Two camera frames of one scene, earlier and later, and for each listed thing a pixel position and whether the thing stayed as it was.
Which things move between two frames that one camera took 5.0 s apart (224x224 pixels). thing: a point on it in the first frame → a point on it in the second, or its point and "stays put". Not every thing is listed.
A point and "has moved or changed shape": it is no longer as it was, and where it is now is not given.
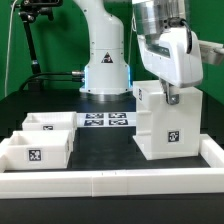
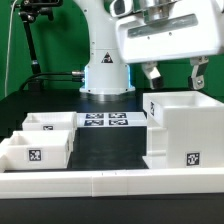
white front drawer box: (39, 150) stays put
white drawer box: (50, 121) stays put
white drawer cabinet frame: (163, 130) has moved or changed shape
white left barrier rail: (4, 145) stays put
